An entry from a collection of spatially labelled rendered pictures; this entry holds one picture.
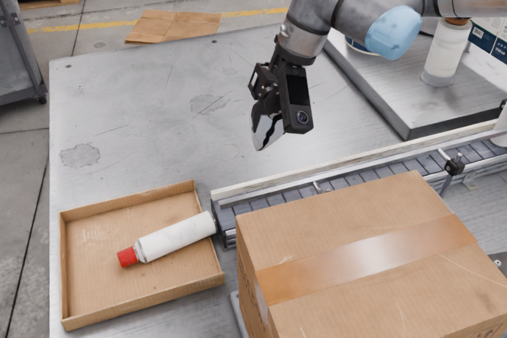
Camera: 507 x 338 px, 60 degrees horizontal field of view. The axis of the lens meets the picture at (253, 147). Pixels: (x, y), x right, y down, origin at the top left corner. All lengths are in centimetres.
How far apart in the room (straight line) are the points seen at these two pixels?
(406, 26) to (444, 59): 70
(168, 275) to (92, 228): 21
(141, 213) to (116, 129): 32
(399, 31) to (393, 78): 74
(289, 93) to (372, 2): 18
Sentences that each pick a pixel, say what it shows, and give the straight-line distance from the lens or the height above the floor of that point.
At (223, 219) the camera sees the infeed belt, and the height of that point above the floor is 88.
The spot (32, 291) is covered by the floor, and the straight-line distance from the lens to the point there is 204.
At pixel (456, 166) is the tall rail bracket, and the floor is 97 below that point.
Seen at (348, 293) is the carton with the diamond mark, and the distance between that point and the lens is 58.
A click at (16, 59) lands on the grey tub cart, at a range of 270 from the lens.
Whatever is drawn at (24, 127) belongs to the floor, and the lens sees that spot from 281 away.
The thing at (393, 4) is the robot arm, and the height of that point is 135.
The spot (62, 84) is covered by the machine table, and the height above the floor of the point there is 83.
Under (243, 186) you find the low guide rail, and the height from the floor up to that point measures 91.
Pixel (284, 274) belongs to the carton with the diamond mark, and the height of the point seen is 112.
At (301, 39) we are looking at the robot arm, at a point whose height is 127.
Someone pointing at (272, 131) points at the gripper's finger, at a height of 109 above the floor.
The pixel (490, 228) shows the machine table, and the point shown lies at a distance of 111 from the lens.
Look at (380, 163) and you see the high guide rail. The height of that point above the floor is 96.
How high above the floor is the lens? 162
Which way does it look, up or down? 43 degrees down
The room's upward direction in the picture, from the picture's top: straight up
